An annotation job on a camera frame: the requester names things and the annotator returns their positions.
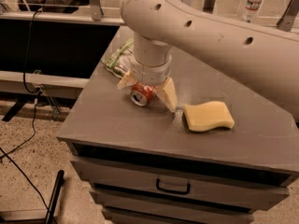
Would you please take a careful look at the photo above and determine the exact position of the green chip bag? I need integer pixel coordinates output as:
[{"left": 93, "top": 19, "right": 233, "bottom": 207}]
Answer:
[{"left": 101, "top": 38, "right": 134, "bottom": 78}]

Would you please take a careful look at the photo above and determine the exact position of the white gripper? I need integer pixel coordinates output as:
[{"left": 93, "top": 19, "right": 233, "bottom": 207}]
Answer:
[{"left": 117, "top": 55, "right": 178, "bottom": 112}]

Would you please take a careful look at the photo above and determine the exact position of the clear plastic water bottle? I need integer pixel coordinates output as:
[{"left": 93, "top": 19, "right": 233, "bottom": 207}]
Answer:
[{"left": 241, "top": 0, "right": 263, "bottom": 22}]

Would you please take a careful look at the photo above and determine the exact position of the black metal floor stand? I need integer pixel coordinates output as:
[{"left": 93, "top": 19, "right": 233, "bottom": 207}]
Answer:
[{"left": 0, "top": 170, "right": 64, "bottom": 224}]

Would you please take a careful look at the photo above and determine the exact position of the grey drawer cabinet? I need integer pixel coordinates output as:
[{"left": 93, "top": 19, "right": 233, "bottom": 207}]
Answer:
[{"left": 56, "top": 25, "right": 299, "bottom": 224}]

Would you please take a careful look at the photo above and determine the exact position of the dark metal railing post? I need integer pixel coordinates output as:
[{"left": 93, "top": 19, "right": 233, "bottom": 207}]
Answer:
[{"left": 277, "top": 0, "right": 299, "bottom": 32}]

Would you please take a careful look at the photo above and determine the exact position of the black drawer handle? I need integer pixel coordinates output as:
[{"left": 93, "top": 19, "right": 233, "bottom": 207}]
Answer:
[{"left": 155, "top": 178, "right": 191, "bottom": 195}]

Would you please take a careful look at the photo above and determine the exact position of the red coke can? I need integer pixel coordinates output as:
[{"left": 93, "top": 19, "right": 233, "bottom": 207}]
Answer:
[{"left": 130, "top": 82, "right": 155, "bottom": 106}]

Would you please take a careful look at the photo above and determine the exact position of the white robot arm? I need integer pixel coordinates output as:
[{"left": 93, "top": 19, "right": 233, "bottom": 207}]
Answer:
[{"left": 120, "top": 0, "right": 299, "bottom": 119}]

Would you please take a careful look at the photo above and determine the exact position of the yellow sponge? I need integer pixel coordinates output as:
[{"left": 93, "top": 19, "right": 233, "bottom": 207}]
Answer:
[{"left": 183, "top": 101, "right": 235, "bottom": 132}]

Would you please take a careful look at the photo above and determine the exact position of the black power cable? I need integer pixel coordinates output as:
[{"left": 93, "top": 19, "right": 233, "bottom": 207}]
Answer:
[{"left": 0, "top": 7, "right": 59, "bottom": 224}]

